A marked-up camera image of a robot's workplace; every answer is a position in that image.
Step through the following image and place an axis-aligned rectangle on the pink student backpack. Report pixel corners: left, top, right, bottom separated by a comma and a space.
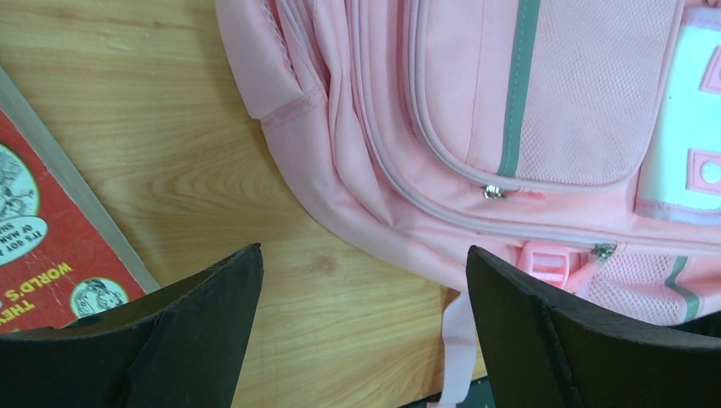
216, 1, 720, 407

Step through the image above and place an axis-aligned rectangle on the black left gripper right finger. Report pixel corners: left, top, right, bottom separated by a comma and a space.
466, 246, 720, 407

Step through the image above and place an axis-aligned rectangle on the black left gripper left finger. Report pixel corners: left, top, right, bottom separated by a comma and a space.
1, 243, 264, 407

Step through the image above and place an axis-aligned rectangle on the red comic book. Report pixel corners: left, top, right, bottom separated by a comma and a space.
1, 74, 159, 333

